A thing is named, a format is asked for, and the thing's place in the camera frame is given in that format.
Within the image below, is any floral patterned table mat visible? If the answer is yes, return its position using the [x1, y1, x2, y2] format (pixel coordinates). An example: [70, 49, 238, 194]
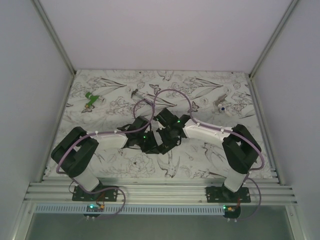
[56, 69, 264, 179]

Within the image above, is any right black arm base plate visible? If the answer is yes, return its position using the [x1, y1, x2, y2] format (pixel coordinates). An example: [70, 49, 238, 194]
[205, 186, 251, 204]

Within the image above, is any left aluminium corner post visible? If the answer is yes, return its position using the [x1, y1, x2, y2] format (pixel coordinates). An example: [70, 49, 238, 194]
[31, 0, 77, 76]

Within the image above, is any grey metal fitting part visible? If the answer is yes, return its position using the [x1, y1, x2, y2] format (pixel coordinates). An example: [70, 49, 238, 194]
[214, 94, 228, 106]

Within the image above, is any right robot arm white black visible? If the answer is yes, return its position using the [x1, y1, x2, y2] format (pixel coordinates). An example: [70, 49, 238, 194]
[153, 108, 262, 203]

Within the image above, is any green plastic connector part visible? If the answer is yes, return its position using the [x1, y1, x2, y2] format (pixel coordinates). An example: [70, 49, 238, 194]
[84, 92, 100, 109]

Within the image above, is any aluminium corner post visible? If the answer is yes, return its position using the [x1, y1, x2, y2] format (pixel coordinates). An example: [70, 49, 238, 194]
[248, 0, 300, 81]
[31, 0, 77, 76]

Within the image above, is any aluminium rail front frame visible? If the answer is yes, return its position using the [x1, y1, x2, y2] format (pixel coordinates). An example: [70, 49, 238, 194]
[24, 177, 298, 206]

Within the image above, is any small black handled hammer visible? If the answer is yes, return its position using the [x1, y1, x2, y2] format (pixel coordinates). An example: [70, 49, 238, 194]
[131, 88, 155, 107]

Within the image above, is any small circuit board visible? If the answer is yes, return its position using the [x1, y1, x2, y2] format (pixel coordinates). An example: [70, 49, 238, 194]
[223, 205, 241, 222]
[83, 203, 105, 221]

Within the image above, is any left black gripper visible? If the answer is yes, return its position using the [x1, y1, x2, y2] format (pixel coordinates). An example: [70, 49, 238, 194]
[136, 130, 162, 155]

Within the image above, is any right aluminium corner post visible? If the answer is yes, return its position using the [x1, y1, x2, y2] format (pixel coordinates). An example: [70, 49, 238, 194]
[248, 0, 300, 81]

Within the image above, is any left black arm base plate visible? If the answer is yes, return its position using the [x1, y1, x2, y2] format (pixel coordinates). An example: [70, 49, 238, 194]
[71, 186, 118, 202]

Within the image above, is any black fuse box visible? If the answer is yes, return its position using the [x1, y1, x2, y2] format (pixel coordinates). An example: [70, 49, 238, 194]
[157, 144, 173, 155]

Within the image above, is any white slotted cable duct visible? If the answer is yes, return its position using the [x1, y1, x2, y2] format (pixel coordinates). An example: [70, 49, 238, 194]
[34, 203, 224, 216]

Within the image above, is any left small circuit board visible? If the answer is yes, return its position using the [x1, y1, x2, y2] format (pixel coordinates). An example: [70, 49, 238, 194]
[83, 203, 105, 221]

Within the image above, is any right small circuit board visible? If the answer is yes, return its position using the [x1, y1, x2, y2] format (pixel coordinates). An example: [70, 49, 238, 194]
[223, 205, 241, 222]

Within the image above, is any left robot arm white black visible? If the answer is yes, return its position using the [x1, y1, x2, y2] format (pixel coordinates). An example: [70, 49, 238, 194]
[51, 116, 151, 201]

